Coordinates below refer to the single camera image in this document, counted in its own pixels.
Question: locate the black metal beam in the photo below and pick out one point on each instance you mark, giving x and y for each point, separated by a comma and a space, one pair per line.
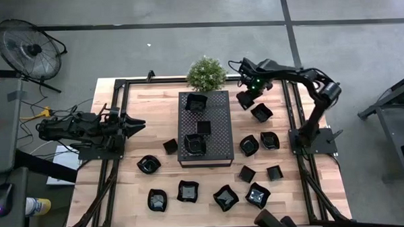
45, 166

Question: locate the white spray can yellow cap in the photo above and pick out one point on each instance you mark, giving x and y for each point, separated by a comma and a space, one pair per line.
37, 206

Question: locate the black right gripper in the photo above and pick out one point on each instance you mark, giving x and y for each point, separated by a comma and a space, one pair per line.
251, 76

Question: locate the grey side desk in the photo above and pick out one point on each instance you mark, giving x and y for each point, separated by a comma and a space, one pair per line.
19, 187
4, 140

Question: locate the black table clamp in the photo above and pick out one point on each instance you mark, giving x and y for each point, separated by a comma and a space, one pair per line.
150, 75

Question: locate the white box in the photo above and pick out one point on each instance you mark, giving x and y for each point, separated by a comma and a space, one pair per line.
67, 158

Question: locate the small black square plate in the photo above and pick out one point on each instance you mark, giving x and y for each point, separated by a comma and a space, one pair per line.
275, 173
170, 146
247, 174
203, 127
244, 102

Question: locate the black perforated metal riser shelf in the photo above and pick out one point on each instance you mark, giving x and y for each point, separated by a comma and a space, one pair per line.
221, 99

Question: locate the glossy black rounded square plate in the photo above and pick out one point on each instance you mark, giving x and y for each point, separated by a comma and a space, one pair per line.
157, 200

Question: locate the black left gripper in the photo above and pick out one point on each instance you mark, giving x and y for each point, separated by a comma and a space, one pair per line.
116, 128

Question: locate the black deep wavy square plate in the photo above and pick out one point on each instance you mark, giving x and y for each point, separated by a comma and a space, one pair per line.
261, 112
196, 102

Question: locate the grey metal equipment stand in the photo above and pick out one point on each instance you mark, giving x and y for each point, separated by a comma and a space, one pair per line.
391, 127

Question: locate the potted green artificial plant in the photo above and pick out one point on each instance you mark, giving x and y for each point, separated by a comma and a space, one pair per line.
206, 74

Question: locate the black floor fan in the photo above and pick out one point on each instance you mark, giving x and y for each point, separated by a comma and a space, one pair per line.
34, 49

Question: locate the black rounded pointed-corner plate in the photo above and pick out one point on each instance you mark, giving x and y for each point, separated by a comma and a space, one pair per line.
249, 145
269, 140
148, 164
194, 144

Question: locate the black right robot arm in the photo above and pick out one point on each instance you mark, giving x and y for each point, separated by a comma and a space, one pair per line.
319, 86

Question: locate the black metal table frame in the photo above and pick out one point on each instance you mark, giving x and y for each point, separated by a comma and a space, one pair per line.
167, 80

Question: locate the black computer mouse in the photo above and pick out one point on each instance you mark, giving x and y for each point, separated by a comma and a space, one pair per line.
2, 198

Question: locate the glossy black wavy square plate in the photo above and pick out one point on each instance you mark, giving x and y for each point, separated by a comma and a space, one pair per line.
226, 197
188, 191
257, 195

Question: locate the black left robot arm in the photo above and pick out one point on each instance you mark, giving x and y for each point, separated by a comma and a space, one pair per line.
74, 129

